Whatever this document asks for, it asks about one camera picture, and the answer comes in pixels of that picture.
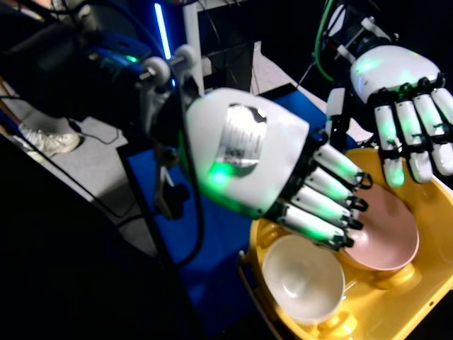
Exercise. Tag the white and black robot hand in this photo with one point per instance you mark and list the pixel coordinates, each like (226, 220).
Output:
(247, 148)
(393, 71)

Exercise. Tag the small white bowl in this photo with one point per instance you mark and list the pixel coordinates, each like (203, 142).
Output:
(304, 280)

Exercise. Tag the large pink bowl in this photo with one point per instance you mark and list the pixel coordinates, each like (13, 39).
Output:
(385, 233)

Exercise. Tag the yellow dish rack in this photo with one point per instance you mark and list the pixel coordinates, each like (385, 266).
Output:
(407, 304)

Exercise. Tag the blue table mat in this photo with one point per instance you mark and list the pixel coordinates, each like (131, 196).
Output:
(219, 233)

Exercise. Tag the blue light strip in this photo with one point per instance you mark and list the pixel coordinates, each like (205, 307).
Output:
(162, 32)

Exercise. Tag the person's white shoe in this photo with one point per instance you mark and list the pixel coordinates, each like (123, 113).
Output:
(49, 140)

